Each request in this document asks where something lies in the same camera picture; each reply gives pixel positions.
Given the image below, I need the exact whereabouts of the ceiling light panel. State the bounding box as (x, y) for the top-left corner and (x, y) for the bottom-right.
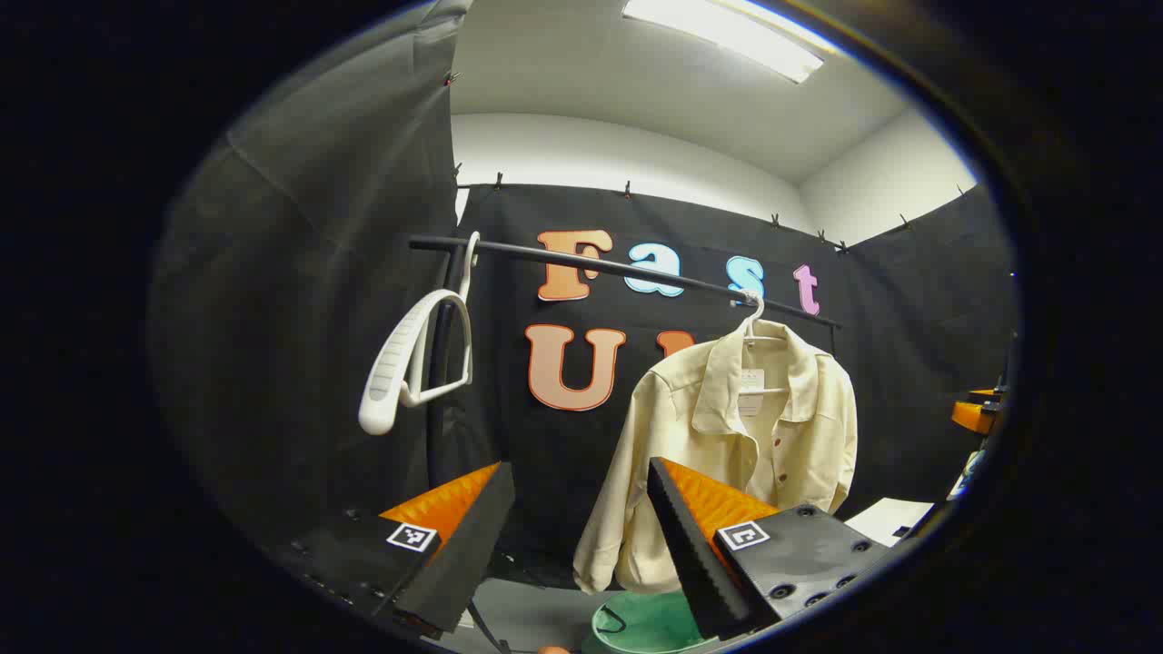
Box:
(622, 0), (841, 84)

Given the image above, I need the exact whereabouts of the white shirt hanger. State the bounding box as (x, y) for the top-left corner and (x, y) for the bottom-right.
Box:
(731, 291), (791, 396)

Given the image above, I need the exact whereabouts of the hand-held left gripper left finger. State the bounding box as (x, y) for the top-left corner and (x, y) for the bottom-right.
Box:
(280, 461), (517, 635)

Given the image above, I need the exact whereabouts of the white empty plastic hanger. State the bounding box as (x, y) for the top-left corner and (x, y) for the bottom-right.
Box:
(357, 232), (481, 437)

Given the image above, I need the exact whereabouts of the black backdrop cloth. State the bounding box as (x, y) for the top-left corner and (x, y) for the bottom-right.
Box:
(150, 0), (1019, 591)

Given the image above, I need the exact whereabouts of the cream button-up shirt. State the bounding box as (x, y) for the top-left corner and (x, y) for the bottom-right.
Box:
(572, 320), (860, 596)

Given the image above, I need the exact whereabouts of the black clothes rail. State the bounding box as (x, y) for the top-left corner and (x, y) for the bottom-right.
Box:
(409, 234), (843, 491)

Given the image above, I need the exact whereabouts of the white cabinet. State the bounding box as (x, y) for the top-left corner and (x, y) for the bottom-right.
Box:
(845, 498), (937, 546)

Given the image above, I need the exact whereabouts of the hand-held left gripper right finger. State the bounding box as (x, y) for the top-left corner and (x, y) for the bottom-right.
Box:
(647, 456), (890, 642)

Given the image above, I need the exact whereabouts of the green laundry hamper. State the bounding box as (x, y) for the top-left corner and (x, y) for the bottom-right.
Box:
(581, 589), (719, 654)

